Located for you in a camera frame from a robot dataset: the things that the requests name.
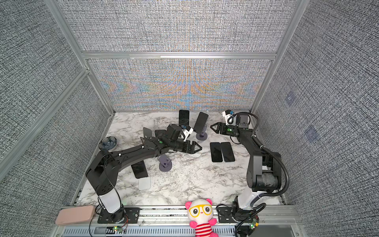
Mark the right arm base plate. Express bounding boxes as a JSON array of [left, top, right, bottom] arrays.
[[215, 205, 259, 223]]

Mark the pink white plush toy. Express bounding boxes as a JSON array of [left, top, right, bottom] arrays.
[[185, 198, 219, 237]]

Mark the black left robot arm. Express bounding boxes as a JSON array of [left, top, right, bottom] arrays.
[[85, 124, 202, 223]]

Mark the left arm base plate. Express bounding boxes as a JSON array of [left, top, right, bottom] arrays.
[[97, 207, 141, 224]]

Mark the pink eraser block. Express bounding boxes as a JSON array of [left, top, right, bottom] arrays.
[[55, 205, 95, 226]]

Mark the grey flower shaped bowl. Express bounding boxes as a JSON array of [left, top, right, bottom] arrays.
[[98, 136, 117, 151]]

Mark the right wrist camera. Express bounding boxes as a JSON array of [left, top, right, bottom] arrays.
[[222, 110, 234, 125]]

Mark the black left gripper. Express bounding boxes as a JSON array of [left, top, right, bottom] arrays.
[[170, 140, 203, 154]]

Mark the white flat phone stand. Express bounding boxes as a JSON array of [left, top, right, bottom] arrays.
[[138, 177, 151, 191]]

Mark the phone with pink edge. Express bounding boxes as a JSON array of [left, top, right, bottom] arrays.
[[131, 161, 149, 179]]

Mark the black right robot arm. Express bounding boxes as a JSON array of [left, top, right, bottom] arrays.
[[211, 110, 282, 221]]

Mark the grey round back stand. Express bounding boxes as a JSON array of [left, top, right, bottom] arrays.
[[196, 132, 207, 141]]

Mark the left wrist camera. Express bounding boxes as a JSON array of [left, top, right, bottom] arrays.
[[182, 125, 193, 142]]

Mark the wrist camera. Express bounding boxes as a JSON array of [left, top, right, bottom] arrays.
[[182, 125, 193, 142], [222, 110, 234, 125]]

